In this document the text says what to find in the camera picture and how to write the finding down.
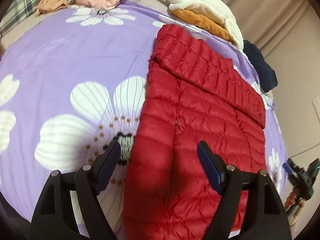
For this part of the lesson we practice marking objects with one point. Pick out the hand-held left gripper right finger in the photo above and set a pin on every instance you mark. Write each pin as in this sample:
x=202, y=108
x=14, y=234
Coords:
x=209, y=166

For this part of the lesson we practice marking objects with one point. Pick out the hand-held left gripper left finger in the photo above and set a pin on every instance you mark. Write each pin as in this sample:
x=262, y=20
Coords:
x=109, y=166

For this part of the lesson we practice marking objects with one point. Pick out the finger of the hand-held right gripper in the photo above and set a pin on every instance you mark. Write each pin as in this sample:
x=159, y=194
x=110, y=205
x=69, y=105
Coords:
x=287, y=167

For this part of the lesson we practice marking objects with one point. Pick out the red down jacket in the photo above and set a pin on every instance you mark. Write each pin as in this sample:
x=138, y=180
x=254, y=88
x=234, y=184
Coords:
x=190, y=130

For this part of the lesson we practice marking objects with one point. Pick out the white power strip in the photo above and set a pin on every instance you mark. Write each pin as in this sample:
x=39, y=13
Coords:
x=315, y=104

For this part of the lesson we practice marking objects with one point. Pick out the purple floral bed sheet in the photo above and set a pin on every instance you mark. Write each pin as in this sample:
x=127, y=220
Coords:
x=62, y=75

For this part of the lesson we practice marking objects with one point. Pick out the navy blue garment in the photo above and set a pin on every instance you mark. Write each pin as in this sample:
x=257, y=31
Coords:
x=262, y=67

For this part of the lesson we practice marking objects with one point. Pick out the orange garment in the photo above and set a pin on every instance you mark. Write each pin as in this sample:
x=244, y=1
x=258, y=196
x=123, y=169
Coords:
x=203, y=21

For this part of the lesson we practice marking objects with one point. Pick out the beige curtain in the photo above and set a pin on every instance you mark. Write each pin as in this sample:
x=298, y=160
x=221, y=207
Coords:
x=265, y=10

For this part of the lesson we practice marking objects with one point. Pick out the white plush toy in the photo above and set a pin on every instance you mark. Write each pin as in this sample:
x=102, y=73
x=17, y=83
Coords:
x=200, y=2

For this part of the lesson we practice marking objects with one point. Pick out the tan brown garment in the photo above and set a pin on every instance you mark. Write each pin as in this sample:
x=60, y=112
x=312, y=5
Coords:
x=51, y=2

